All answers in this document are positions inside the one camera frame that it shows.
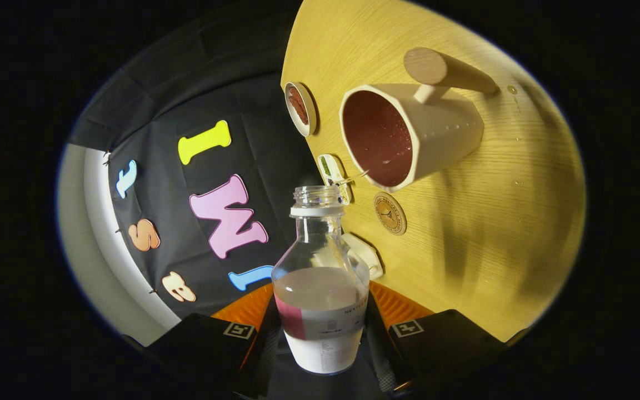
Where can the wooden table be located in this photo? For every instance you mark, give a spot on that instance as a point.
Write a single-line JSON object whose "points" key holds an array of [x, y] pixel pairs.
{"points": [[520, 222]]}

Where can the white toaster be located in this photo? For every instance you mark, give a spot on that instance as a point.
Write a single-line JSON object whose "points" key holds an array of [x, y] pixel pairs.
{"points": [[367, 255]]}

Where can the red sausage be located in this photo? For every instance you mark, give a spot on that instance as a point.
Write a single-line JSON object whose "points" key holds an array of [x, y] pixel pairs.
{"points": [[297, 104]]}

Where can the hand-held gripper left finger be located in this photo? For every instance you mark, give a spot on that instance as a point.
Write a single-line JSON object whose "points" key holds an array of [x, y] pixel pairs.
{"points": [[209, 344]]}

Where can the clear juice bottle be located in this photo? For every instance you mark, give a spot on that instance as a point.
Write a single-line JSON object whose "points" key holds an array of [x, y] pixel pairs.
{"points": [[320, 339]]}

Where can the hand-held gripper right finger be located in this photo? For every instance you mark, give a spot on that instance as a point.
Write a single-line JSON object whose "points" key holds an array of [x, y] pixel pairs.
{"points": [[442, 344]]}

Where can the black backdrop cloth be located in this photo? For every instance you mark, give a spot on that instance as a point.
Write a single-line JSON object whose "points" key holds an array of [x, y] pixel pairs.
{"points": [[186, 100]]}

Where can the white divided condiment dish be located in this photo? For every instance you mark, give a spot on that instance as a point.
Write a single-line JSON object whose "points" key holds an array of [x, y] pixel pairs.
{"points": [[331, 169]]}

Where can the white round plate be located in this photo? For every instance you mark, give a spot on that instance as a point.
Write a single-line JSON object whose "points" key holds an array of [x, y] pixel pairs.
{"points": [[310, 111]]}

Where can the round brown coaster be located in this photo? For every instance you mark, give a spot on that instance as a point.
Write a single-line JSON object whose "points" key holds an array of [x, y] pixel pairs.
{"points": [[390, 213]]}

